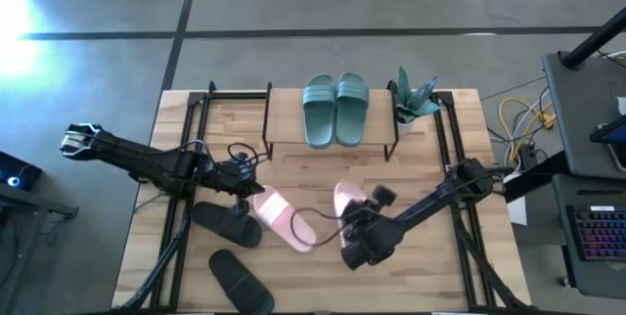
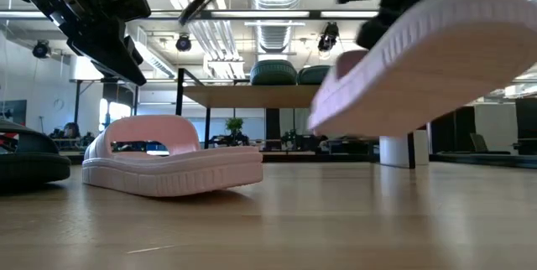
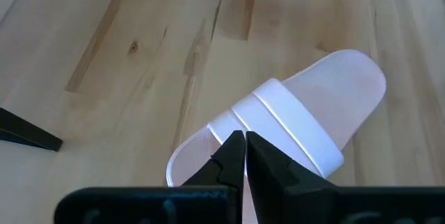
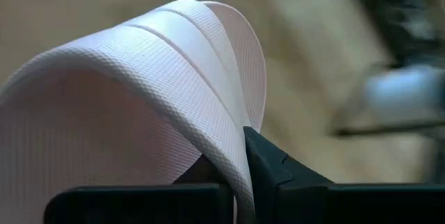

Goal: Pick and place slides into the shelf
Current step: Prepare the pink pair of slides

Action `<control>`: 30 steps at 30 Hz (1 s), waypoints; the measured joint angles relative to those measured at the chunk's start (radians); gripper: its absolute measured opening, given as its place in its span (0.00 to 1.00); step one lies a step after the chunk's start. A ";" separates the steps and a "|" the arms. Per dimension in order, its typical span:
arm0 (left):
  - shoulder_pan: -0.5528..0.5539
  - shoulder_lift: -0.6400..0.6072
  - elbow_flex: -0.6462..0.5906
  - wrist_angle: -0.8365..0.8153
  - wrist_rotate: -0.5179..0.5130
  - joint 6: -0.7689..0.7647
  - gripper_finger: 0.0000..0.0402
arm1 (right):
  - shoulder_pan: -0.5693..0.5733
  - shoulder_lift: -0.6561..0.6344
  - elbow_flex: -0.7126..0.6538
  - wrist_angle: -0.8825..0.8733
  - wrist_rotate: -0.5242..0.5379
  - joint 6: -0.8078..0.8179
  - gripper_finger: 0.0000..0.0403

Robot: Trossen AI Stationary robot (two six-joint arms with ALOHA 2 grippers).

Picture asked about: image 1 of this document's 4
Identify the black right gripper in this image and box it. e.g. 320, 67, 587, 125
339, 184, 398, 271

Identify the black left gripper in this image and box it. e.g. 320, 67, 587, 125
202, 142, 266, 218

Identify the pink rubber slide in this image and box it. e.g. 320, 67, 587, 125
252, 184, 319, 254
333, 179, 374, 250

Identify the black rubber slide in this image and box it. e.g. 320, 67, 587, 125
207, 247, 276, 315
191, 201, 263, 249

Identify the green rubber slide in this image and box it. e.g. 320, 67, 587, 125
301, 73, 338, 151
335, 70, 371, 149

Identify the wooden shelf with black frame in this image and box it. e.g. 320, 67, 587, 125
262, 81, 401, 163

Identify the green succulent in white pot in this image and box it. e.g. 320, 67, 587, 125
393, 65, 443, 136

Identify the white paper sheet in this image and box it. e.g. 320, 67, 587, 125
506, 197, 530, 227

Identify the black desk beam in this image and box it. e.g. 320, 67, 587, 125
502, 151, 571, 203

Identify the grey desk top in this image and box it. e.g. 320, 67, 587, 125
541, 50, 626, 180
551, 173, 626, 301

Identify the grey metal table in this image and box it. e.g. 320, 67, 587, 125
0, 182, 79, 315

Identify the black device with blue light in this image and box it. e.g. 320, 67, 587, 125
0, 151, 44, 193

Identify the backlit keyboard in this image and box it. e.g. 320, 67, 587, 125
566, 204, 626, 263

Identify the black tablet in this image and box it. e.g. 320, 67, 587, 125
589, 114, 626, 173

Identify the black pole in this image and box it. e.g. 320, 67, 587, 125
560, 9, 626, 70

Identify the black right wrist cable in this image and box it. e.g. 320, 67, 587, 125
289, 205, 351, 248

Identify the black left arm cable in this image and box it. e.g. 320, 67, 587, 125
178, 138, 271, 169

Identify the black metal rig frame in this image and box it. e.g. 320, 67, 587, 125
114, 79, 533, 314

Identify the yellow cable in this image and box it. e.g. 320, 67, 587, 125
497, 97, 558, 165

